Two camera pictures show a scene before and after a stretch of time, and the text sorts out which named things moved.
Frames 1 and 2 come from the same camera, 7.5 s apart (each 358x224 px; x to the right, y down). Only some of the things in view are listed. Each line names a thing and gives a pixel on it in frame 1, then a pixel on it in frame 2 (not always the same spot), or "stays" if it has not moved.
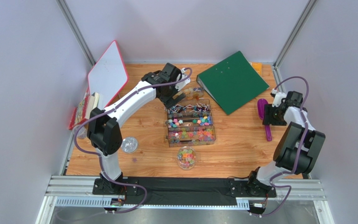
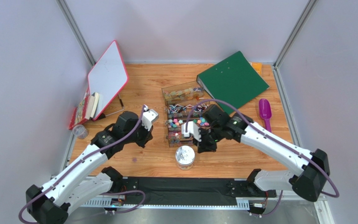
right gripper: x=270 y=115 -> x=205 y=143
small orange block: x=258 y=66 stays
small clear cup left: x=81 y=133 stays
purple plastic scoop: x=261 y=103 stays
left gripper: x=169 y=101 -> x=148 y=136
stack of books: x=82 y=111 stays
